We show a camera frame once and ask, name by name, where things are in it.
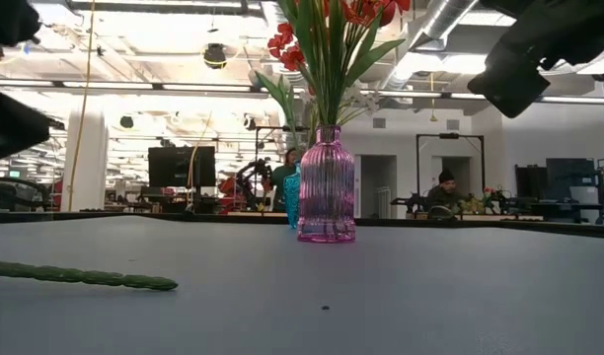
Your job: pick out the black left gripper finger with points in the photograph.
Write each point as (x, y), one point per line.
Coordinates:
(11, 128)

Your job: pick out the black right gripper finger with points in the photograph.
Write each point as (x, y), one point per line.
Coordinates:
(509, 81)

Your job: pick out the red artificial tulip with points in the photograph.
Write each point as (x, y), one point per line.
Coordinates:
(376, 54)

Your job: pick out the small white blossom spray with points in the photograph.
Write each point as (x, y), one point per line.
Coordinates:
(366, 101)

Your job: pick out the red blossom spray thin stems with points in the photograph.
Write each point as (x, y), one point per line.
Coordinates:
(289, 56)

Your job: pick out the black background robot arm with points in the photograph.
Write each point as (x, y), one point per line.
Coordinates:
(255, 170)

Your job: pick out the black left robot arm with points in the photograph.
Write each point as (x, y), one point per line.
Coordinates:
(8, 20)

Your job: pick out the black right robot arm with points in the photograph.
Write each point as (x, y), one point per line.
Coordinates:
(600, 24)

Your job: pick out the pink ribbed glass vase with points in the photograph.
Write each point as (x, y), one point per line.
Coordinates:
(326, 197)

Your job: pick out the teal textured glass vase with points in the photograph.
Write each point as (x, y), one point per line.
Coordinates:
(292, 197)

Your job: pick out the green exit sign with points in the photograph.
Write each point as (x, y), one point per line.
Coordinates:
(14, 173)

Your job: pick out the white building column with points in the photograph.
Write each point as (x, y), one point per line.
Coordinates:
(85, 163)

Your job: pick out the small dark monitor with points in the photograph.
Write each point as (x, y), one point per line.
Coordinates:
(529, 182)

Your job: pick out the large dark monitor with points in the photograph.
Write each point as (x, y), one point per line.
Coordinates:
(571, 172)

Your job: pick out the background flower bunch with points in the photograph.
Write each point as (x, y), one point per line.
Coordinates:
(475, 203)

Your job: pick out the seated person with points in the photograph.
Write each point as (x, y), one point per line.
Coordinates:
(445, 192)

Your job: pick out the black rounded device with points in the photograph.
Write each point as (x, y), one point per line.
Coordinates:
(441, 213)

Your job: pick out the low black background robot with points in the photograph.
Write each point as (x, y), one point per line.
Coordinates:
(410, 202)

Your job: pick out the green bumpy flower stem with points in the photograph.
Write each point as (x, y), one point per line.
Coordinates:
(85, 276)

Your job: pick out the black monitor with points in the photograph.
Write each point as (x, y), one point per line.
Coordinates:
(181, 167)

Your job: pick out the long ceiling light bar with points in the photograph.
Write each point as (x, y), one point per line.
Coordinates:
(208, 88)

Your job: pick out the black ceiling dome device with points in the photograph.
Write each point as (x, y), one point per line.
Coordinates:
(214, 55)

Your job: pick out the standing person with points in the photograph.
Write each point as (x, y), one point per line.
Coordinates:
(282, 182)

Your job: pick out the wide black gantry frame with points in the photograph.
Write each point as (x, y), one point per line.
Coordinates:
(450, 135)

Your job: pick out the silver spiral ventilation duct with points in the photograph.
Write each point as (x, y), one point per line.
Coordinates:
(445, 20)

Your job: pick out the narrow black gantry frame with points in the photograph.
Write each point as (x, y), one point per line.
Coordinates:
(275, 128)

